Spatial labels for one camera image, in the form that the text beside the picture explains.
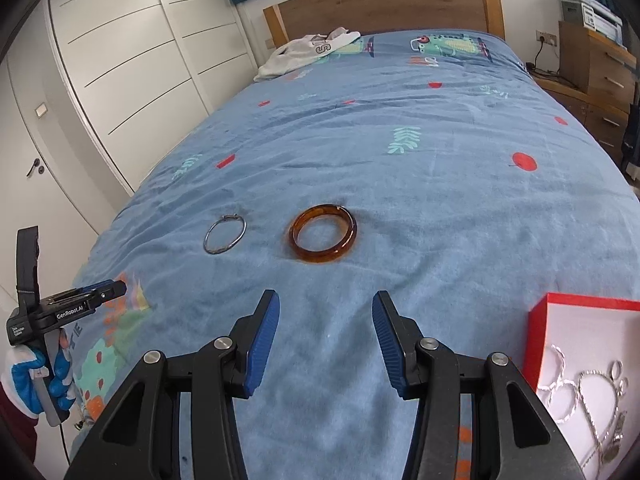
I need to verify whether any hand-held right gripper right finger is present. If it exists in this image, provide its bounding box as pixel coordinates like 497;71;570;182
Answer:
371;290;586;480

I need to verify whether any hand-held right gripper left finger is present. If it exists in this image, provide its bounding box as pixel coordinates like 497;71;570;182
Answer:
62;289;281;480

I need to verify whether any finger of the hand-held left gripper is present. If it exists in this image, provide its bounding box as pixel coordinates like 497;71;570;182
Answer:
75;280;128;312

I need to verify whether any amber bangle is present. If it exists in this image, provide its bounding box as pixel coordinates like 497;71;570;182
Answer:
288;203;359;264

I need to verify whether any red jewelry box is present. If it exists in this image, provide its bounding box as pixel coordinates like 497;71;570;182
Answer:
522;292;640;480

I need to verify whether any silver twisted hoop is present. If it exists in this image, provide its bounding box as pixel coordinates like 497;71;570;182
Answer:
537;344;583;423
577;360;628;411

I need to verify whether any silver pearl necklace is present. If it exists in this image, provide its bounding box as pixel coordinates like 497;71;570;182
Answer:
575;385;632;476

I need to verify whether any person's left forearm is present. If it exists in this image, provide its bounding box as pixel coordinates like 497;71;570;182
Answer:
0;384;40;463

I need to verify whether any person's left hand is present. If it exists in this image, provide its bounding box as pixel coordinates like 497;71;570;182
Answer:
0;332;78;417

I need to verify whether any white door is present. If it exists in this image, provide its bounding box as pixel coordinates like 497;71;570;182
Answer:
0;45;132;311

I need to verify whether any thin silver bangle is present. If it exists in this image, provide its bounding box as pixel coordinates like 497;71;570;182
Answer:
203;214;248;256

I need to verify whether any blue printed blanket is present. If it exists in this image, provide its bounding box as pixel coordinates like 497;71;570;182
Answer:
65;30;640;480

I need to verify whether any white wardrobe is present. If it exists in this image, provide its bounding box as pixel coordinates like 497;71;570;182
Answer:
47;0;271;196

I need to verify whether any white garment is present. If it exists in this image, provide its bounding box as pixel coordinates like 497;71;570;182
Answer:
254;27;362;82

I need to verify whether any wooden headboard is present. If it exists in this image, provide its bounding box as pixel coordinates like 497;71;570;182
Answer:
263;0;505;51

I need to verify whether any wooden nightstand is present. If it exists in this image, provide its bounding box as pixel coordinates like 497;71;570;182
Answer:
557;20;638;151

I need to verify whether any white printer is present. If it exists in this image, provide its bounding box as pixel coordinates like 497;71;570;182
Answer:
557;0;625;43

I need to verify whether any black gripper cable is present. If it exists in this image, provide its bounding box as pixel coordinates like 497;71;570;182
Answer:
55;420;77;467

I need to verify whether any black power cable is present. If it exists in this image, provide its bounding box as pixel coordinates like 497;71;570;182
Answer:
525;42;561;78

